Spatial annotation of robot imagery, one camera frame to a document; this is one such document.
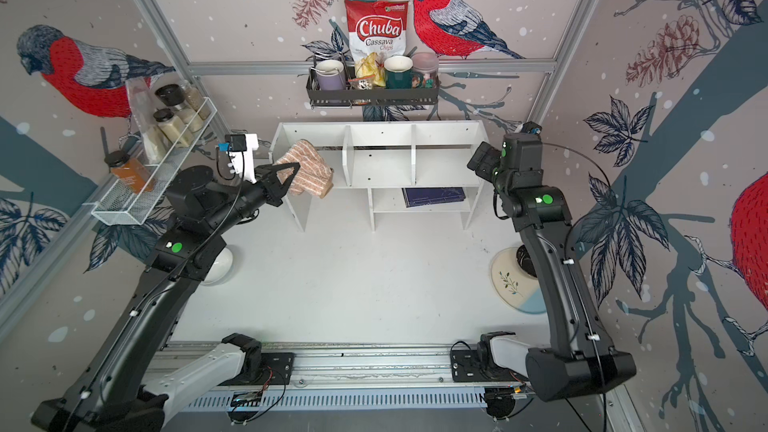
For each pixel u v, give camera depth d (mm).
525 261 879
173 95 779
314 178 617
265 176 523
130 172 658
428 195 902
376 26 778
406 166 873
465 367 727
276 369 728
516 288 858
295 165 604
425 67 845
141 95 716
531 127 573
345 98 893
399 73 799
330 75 797
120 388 375
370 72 852
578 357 364
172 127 762
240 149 521
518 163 474
